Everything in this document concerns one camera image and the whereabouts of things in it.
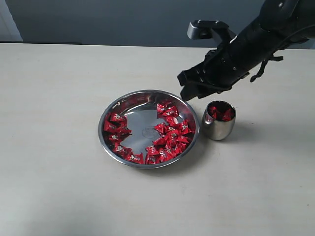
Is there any black cable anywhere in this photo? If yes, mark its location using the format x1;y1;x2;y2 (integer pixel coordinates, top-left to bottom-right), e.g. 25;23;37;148
250;53;284;83

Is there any stainless steel cup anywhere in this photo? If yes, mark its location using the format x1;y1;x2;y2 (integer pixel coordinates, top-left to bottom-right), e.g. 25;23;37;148
201;100;236;141

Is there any red candy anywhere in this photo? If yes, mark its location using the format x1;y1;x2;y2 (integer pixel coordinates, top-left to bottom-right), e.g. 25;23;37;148
208;105;222;120
162;106;179;117
103;120;117;133
157;103;168;114
219;108;235;122
125;152;144;165
176;135;191;144
110;113;127;124

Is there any round stainless steel plate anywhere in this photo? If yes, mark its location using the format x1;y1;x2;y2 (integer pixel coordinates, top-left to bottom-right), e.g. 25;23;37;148
98;89;200;169

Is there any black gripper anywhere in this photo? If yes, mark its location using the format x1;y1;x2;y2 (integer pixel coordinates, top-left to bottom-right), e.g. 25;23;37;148
177;24;285;101

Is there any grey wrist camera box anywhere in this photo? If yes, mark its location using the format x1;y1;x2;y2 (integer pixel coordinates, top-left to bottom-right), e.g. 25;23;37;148
187;20;231;40

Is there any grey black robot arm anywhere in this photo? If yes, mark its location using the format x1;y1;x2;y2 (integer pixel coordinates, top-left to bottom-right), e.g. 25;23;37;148
177;0;315;101

